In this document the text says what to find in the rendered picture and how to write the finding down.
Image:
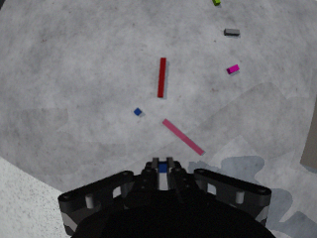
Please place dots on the lime green rod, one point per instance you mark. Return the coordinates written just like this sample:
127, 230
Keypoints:
216, 2

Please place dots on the small blue block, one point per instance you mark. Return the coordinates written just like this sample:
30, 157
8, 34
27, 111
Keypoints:
137, 111
162, 167

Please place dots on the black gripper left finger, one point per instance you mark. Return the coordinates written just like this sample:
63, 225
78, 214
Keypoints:
81, 202

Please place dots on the small magenta block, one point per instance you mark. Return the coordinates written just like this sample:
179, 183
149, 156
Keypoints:
232, 68

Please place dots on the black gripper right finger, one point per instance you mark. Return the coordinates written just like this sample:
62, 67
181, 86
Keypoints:
247, 196

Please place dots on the pink rod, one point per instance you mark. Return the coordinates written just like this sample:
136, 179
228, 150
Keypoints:
182, 137

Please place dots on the red rod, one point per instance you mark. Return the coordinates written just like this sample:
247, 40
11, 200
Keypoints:
161, 77

